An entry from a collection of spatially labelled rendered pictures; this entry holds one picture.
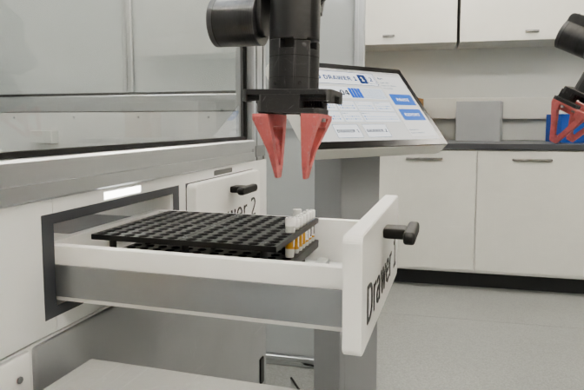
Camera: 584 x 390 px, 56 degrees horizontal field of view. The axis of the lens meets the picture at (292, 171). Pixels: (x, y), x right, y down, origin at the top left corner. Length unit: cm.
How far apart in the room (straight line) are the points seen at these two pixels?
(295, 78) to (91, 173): 27
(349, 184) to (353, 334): 110
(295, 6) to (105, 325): 45
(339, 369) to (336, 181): 55
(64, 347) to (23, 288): 10
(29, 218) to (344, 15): 180
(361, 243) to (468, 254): 310
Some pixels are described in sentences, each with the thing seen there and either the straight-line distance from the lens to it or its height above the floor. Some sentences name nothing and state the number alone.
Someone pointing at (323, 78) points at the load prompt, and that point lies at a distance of 157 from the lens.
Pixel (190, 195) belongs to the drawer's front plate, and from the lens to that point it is 89.
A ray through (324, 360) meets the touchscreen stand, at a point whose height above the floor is 31.
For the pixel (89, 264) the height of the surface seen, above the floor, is 88.
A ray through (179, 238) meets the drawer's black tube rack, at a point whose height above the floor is 90.
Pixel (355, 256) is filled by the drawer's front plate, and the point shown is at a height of 91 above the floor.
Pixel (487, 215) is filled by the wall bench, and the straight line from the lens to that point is 353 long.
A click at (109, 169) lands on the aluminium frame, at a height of 97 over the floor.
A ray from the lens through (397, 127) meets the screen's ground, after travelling 161.
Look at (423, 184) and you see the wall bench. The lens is 349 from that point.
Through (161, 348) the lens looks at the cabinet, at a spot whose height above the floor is 69.
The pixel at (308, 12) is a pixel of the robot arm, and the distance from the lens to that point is 62.
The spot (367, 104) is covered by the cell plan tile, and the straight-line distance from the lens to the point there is 160.
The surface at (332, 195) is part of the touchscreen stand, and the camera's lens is 159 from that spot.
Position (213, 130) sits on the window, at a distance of 102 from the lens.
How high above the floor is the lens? 103
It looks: 5 degrees down
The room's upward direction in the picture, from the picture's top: straight up
